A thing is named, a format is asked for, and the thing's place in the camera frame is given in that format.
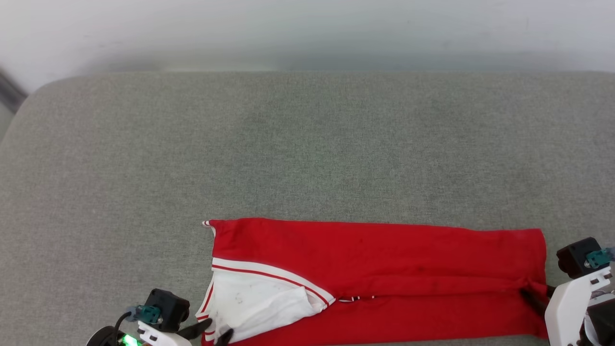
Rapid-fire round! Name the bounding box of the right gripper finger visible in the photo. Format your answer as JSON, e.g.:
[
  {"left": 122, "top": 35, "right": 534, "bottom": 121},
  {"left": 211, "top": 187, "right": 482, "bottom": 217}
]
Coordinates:
[{"left": 520, "top": 286, "right": 549, "bottom": 317}]

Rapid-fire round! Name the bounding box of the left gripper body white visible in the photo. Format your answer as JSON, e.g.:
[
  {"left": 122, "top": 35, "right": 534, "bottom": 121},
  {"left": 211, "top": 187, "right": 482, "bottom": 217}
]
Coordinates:
[{"left": 120, "top": 323, "right": 193, "bottom": 346}]

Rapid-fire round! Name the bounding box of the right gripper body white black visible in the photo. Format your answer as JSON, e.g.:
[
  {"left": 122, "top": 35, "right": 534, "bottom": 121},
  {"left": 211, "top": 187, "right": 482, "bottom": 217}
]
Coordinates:
[{"left": 544, "top": 267, "right": 614, "bottom": 346}]

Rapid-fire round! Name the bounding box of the red white sports garment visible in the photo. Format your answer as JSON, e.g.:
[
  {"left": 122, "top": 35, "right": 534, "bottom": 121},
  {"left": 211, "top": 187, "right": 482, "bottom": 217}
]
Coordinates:
[{"left": 195, "top": 218, "right": 550, "bottom": 346}]

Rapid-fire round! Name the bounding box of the left camera cable teal plug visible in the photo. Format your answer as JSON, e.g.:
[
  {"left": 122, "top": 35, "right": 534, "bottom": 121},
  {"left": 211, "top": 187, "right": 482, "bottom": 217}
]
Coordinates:
[{"left": 113, "top": 305, "right": 162, "bottom": 333}]

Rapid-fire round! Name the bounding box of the camera cable teal plug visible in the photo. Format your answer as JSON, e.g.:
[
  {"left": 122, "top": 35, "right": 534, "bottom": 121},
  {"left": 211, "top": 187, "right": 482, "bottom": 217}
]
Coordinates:
[
  {"left": 584, "top": 247, "right": 615, "bottom": 270},
  {"left": 113, "top": 305, "right": 162, "bottom": 333}
]

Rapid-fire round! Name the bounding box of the right camera cable teal plug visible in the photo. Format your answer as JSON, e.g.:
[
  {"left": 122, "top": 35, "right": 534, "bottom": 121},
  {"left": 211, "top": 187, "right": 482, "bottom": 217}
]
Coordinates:
[{"left": 584, "top": 247, "right": 615, "bottom": 270}]

